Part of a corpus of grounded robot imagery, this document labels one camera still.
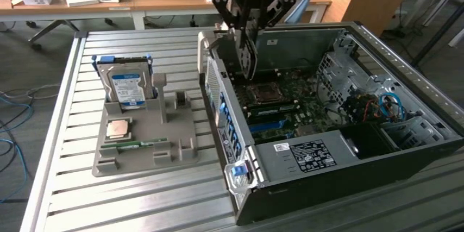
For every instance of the blue plastic case latch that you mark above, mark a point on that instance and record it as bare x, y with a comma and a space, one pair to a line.
239, 170

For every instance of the grey plastic parts rack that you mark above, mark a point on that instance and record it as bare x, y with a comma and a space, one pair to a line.
144, 128

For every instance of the grey wheeled leg frame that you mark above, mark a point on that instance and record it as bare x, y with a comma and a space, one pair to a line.
47, 29

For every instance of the black low-profile graphics card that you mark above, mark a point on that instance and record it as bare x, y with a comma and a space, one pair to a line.
247, 58

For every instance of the copper-topped CPU chip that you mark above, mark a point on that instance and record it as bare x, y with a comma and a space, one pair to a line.
118, 130

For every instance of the blue expansion slot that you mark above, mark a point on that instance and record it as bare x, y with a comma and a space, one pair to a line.
266, 127

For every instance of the white case sticker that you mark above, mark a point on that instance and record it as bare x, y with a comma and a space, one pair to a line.
272, 42

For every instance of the black metal post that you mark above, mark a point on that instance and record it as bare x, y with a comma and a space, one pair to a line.
435, 36

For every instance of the open black PC case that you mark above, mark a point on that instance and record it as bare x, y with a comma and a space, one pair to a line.
326, 188

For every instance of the CPU socket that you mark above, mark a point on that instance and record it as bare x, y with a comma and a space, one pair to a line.
266, 93

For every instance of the silver disk bay cage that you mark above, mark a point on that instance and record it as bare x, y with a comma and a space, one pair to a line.
416, 131

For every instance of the hard disk with blue caddy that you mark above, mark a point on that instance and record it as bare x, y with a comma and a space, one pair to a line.
124, 85

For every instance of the grey power supply unit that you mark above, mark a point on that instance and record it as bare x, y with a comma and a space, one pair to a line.
275, 161

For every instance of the green motherboard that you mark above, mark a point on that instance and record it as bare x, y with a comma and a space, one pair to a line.
311, 107

